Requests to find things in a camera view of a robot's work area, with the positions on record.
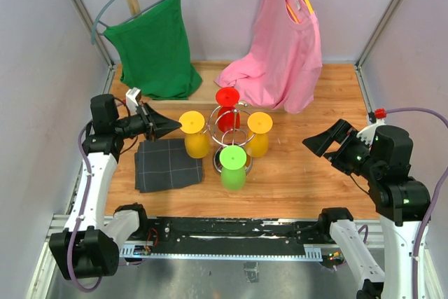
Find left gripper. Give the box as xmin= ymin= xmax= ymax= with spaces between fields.
xmin=114 ymin=101 xmax=182 ymax=142

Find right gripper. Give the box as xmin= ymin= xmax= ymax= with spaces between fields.
xmin=302 ymin=117 xmax=382 ymax=179

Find yellow wine glass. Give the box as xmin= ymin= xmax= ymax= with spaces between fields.
xmin=245 ymin=112 xmax=273 ymax=158
xmin=178 ymin=111 xmax=210 ymax=159

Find red wine glass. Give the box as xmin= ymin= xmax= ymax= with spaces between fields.
xmin=216 ymin=87 xmax=241 ymax=132

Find green wine glass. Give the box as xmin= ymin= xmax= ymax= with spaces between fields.
xmin=219 ymin=145 xmax=246 ymax=190

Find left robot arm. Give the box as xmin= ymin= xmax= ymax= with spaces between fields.
xmin=49 ymin=94 xmax=181 ymax=292

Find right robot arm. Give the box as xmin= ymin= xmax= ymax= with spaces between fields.
xmin=153 ymin=119 xmax=431 ymax=298

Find chrome wine glass rack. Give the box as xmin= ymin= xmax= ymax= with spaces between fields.
xmin=206 ymin=102 xmax=254 ymax=174

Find dark grey checked cloth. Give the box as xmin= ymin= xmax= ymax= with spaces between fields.
xmin=134 ymin=139 xmax=204 ymax=193

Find green t-shirt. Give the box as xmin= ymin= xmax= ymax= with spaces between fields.
xmin=104 ymin=0 xmax=202 ymax=100

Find pink t-shirt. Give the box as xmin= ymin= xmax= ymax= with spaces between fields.
xmin=215 ymin=0 xmax=322 ymax=113

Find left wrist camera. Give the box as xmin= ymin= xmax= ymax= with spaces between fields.
xmin=125 ymin=88 xmax=141 ymax=114

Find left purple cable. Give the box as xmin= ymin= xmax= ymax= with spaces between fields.
xmin=62 ymin=127 xmax=106 ymax=293

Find purple cable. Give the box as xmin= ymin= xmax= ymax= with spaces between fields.
xmin=374 ymin=106 xmax=448 ymax=299
xmin=62 ymin=127 xmax=106 ymax=293

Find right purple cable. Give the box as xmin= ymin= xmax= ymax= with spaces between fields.
xmin=374 ymin=106 xmax=448 ymax=299

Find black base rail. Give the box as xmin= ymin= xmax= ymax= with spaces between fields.
xmin=120 ymin=217 xmax=335 ymax=259

